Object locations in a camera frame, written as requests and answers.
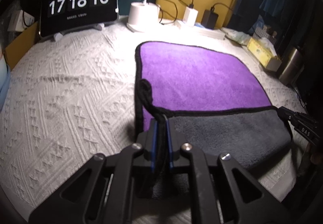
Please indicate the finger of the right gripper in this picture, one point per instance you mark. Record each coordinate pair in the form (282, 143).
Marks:
(304, 125)

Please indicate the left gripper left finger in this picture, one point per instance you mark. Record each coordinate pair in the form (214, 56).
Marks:
(101, 191)

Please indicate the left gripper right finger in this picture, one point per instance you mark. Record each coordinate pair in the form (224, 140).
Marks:
(220, 189)

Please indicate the purple and grey towel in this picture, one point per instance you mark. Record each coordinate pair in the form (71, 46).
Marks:
(211, 98)

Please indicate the stainless steel tumbler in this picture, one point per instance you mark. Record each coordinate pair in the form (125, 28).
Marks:
(292, 63)

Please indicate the yellow tissue box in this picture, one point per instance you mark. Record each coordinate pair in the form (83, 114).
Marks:
(268, 60)

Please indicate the white textured tablecloth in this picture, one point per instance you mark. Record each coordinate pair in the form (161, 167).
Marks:
(70, 99)

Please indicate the white lattice basket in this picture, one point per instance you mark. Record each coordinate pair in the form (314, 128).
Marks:
(262, 32)

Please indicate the pale green plastic packet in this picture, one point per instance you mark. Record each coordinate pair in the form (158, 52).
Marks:
(236, 36)

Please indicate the black charger block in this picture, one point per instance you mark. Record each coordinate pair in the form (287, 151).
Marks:
(209, 19)

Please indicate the white tablet stand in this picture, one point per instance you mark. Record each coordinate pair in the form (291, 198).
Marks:
(58, 36)

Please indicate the white charger block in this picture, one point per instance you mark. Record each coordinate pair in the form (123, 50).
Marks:
(190, 16)

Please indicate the white desk lamp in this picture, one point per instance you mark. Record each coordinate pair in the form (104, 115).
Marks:
(143, 16)

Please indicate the tablet showing clock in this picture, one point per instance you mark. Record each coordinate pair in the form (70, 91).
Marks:
(58, 16)

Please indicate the white wall adapter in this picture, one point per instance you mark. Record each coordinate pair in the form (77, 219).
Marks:
(20, 21)

